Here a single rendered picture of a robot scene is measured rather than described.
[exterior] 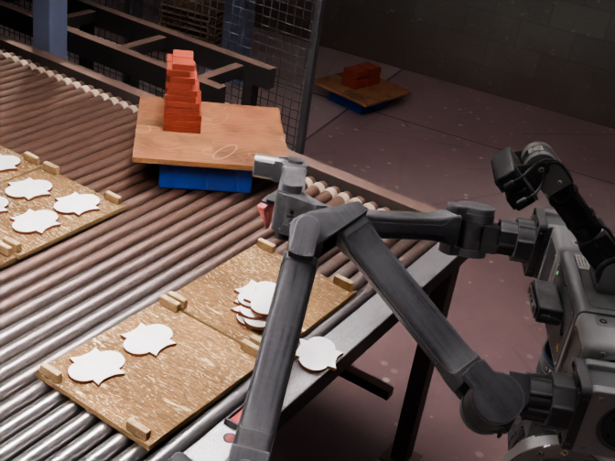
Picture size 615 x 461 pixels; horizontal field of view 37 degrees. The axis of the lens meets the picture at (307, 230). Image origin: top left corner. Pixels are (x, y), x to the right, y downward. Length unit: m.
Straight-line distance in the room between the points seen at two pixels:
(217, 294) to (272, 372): 1.08
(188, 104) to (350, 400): 1.35
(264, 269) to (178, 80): 0.77
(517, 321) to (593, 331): 2.86
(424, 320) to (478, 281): 3.16
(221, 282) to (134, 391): 0.51
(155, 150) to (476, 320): 1.92
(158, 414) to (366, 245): 0.79
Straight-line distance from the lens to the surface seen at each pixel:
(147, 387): 2.13
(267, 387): 1.37
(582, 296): 1.59
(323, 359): 2.28
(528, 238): 1.83
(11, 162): 3.05
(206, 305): 2.39
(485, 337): 4.18
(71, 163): 3.11
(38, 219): 2.73
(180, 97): 3.04
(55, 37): 3.98
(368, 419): 3.57
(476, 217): 1.83
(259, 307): 2.31
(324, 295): 2.49
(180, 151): 2.95
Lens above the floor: 2.30
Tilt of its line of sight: 29 degrees down
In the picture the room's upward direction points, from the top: 9 degrees clockwise
